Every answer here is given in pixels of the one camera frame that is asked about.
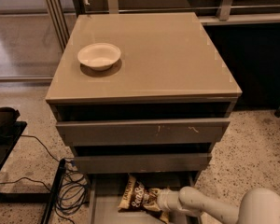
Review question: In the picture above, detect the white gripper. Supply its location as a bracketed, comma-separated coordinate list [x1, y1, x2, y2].
[144, 188, 179, 212]

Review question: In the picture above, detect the brown chip bag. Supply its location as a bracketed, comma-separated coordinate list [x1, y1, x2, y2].
[118, 175, 169, 224]

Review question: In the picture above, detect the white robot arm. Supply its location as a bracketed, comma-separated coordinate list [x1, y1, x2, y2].
[147, 186, 280, 224]

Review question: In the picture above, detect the grey middle drawer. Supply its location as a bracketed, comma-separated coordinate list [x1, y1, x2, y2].
[74, 153, 212, 174]

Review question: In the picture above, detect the grey drawer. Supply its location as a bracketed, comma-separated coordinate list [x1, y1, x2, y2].
[88, 172, 193, 224]
[56, 119, 230, 147]
[74, 153, 212, 174]

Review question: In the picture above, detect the grey bottom drawer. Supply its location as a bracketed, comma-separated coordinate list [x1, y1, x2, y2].
[88, 172, 193, 224]

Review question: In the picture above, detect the grey top drawer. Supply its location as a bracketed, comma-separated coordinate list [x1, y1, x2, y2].
[56, 119, 230, 147]

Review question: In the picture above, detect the grey drawer cabinet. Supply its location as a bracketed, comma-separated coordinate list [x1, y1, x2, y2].
[45, 12, 243, 185]

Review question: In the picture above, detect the dark bag on table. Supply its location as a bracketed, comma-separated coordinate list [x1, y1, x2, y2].
[0, 107, 20, 135]

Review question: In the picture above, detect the white paper bowl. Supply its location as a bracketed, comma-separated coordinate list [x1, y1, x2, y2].
[77, 43, 121, 71]

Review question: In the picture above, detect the black side table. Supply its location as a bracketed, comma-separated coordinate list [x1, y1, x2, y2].
[0, 120, 67, 224]

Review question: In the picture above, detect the black coiled cable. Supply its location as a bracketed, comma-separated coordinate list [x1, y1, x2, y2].
[0, 134, 91, 224]

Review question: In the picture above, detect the metal railing frame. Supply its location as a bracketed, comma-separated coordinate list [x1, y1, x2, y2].
[45, 0, 280, 48]

